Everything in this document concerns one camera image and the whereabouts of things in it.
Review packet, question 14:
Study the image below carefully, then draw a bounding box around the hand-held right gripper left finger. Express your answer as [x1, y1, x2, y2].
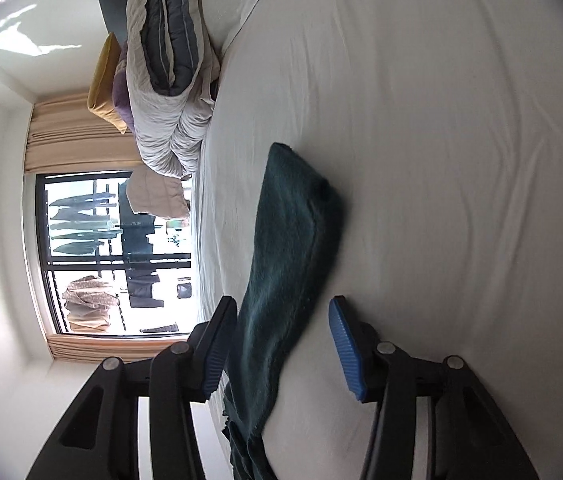
[24, 296, 238, 480]

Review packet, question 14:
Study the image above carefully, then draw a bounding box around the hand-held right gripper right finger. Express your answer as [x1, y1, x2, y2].
[328, 296, 538, 480]

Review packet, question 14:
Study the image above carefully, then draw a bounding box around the dark green fleece garment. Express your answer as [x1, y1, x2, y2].
[220, 142, 346, 480]

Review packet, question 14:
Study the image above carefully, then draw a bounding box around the beige curtain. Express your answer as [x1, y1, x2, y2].
[44, 332, 191, 364]
[24, 87, 143, 174]

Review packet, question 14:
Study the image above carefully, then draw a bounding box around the hanging dark garment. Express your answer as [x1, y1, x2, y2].
[126, 217, 166, 309]

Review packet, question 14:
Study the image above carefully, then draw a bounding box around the hanging floral garment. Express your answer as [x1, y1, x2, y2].
[63, 275, 120, 322]

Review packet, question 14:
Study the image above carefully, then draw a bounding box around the black framed window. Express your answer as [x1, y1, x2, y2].
[22, 167, 195, 337]

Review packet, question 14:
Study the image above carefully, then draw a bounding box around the bed with white sheet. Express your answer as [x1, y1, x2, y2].
[189, 0, 563, 480]

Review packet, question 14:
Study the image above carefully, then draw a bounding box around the folded grey white quilt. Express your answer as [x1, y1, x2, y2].
[126, 0, 222, 179]

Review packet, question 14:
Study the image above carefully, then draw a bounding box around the purple pillow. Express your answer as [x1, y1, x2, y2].
[113, 40, 137, 132]

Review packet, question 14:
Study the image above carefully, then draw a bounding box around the yellow pillow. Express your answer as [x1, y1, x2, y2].
[88, 32, 130, 135]

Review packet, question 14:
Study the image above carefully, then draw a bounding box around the grey headboard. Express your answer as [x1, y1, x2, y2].
[89, 0, 178, 47]

